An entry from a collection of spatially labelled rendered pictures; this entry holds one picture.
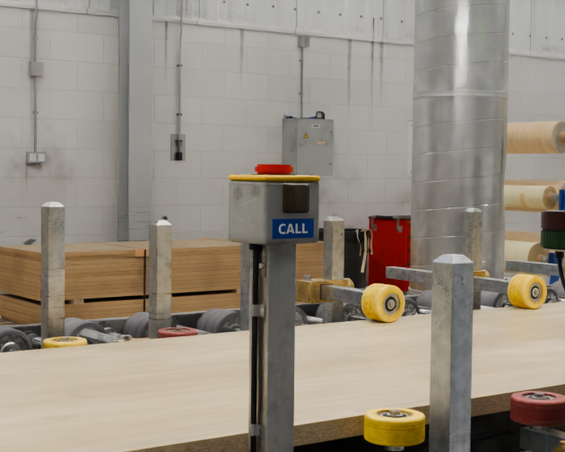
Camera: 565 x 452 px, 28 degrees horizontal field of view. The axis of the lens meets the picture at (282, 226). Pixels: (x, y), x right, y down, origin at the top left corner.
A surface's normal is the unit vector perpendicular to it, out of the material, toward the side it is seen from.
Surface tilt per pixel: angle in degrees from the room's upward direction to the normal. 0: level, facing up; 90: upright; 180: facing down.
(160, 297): 90
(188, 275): 90
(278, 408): 90
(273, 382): 90
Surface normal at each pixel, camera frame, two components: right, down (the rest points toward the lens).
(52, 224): 0.58, 0.05
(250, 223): -0.81, 0.02
